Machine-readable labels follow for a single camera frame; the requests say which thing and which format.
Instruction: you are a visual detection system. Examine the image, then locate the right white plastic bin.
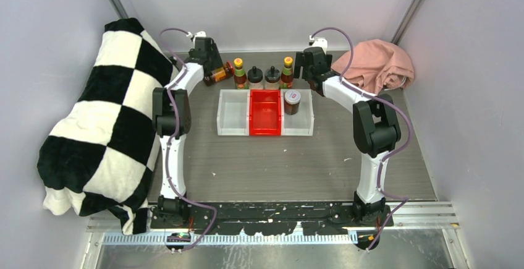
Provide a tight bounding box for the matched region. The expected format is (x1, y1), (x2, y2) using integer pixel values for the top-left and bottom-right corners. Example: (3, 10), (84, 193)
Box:
(280, 89), (315, 136)

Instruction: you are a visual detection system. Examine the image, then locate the black lid white seasoning jar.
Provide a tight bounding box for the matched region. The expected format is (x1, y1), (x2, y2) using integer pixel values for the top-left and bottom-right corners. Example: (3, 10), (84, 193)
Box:
(247, 66), (264, 90)

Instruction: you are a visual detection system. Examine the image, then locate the yellow cap sauce bottle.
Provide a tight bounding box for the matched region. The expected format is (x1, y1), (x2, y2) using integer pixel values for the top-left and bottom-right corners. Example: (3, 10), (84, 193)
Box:
(280, 56), (294, 89)
(234, 58), (248, 90)

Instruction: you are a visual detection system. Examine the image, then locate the pink cloth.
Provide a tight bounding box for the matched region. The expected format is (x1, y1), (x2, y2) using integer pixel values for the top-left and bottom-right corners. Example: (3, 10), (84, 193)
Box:
(331, 39), (415, 94)

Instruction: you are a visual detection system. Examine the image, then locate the left white plastic bin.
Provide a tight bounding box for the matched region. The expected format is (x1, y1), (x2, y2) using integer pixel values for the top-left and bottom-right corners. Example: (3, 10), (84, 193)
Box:
(216, 89), (250, 136)

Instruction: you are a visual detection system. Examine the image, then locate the purple cable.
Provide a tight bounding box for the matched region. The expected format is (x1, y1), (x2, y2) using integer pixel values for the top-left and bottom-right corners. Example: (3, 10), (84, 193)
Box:
(311, 27), (412, 252)
(158, 27), (218, 252)

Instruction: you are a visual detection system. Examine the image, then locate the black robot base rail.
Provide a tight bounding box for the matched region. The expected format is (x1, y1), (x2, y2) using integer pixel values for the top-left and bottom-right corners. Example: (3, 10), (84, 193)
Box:
(151, 199), (391, 236)

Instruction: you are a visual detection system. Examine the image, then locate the white plastic bin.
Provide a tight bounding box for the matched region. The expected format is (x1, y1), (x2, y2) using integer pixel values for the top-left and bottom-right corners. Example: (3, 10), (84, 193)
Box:
(280, 89), (315, 136)
(216, 89), (250, 136)

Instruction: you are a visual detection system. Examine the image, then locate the grey lid seasoning jar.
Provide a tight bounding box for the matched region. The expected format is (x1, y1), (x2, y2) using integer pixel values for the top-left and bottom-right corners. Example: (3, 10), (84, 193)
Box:
(264, 66), (281, 90)

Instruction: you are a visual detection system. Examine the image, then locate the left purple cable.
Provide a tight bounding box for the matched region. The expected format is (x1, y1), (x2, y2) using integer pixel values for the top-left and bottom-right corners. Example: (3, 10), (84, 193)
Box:
(158, 27), (218, 252)

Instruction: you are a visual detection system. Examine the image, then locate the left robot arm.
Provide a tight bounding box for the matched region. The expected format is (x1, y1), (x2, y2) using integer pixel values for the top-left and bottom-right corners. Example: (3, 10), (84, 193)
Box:
(153, 32), (222, 228)

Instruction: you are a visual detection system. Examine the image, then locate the red plastic bin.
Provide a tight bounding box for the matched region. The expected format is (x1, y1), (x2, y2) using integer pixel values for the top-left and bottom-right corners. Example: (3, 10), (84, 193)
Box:
(248, 90), (282, 136)

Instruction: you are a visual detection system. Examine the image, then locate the white lid brown sauce jar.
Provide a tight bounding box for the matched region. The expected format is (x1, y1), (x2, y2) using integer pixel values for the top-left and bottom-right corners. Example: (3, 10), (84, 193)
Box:
(284, 89), (302, 115)

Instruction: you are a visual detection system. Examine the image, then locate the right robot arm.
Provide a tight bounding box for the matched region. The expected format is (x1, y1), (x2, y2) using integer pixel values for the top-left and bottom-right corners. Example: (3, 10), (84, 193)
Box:
(293, 46), (401, 226)

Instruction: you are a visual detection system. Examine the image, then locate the red lid chili sauce jar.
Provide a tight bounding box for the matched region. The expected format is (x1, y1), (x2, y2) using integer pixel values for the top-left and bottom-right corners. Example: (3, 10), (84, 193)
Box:
(203, 61), (234, 86)

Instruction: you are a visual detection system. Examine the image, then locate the black white checkered blanket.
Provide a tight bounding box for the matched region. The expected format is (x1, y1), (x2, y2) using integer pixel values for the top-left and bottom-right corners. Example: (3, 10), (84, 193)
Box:
(37, 18), (174, 235)

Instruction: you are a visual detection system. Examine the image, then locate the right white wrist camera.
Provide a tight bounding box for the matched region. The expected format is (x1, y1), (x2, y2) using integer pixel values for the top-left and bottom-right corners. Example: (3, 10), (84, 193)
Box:
(309, 36), (328, 54)

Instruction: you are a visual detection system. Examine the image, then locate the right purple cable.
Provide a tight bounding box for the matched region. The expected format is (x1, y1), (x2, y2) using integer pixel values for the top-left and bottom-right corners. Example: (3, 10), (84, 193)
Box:
(311, 27), (412, 252)

